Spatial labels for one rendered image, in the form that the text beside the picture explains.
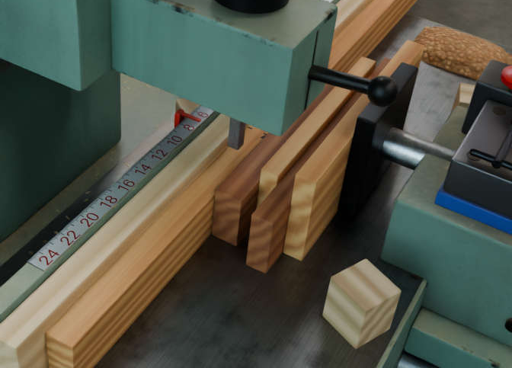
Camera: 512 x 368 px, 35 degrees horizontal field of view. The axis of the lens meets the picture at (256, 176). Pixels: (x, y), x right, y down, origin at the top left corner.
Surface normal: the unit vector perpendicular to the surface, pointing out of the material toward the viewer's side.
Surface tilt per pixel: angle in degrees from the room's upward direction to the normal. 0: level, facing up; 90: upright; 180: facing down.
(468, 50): 14
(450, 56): 30
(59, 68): 90
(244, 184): 0
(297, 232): 90
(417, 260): 90
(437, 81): 0
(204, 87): 90
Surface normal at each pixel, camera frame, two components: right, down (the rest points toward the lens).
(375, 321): 0.60, 0.56
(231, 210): -0.48, 0.54
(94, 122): 0.87, 0.37
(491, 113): 0.09, -0.76
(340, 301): -0.80, 0.33
